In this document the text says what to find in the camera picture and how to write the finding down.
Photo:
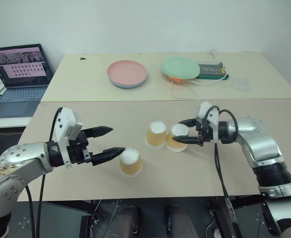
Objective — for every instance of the yellow paper cup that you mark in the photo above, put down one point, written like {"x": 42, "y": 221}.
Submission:
{"x": 130, "y": 164}
{"x": 176, "y": 131}
{"x": 156, "y": 136}

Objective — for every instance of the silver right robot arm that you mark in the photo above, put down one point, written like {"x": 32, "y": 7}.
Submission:
{"x": 262, "y": 146}

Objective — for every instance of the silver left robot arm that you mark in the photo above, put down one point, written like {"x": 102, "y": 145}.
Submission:
{"x": 19, "y": 158}

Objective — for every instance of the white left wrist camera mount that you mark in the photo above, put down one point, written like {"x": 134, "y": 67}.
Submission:
{"x": 66, "y": 119}

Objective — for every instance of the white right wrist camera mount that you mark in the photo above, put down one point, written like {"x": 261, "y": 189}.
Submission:
{"x": 213, "y": 116}

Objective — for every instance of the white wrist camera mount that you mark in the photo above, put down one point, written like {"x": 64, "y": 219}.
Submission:
{"x": 66, "y": 119}
{"x": 213, "y": 116}

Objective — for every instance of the dark rounded shape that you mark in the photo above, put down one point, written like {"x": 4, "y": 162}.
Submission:
{"x": 181, "y": 223}
{"x": 125, "y": 221}

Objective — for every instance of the clear crumpled plastic wrap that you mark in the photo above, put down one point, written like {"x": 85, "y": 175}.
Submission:
{"x": 241, "y": 83}

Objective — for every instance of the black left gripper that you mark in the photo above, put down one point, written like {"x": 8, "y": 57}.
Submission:
{"x": 78, "y": 151}

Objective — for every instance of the green tray with dark parts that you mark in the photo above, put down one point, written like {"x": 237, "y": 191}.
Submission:
{"x": 211, "y": 70}

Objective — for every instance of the white plug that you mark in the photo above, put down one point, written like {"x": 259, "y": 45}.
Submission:
{"x": 213, "y": 52}

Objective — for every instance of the pink plastic plate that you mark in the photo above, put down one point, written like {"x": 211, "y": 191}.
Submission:
{"x": 126, "y": 70}

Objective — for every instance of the orange plastic plate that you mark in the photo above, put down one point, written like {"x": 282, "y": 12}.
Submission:
{"x": 176, "y": 79}

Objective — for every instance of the open grey laptop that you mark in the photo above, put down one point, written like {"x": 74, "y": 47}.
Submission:
{"x": 19, "y": 81}

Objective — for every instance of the light blue plastic plate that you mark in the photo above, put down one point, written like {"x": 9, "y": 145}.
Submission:
{"x": 128, "y": 85}

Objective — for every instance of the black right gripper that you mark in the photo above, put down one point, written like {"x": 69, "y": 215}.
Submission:
{"x": 203, "y": 134}

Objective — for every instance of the mint green plastic plate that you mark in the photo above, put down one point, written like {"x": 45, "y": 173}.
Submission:
{"x": 180, "y": 67}

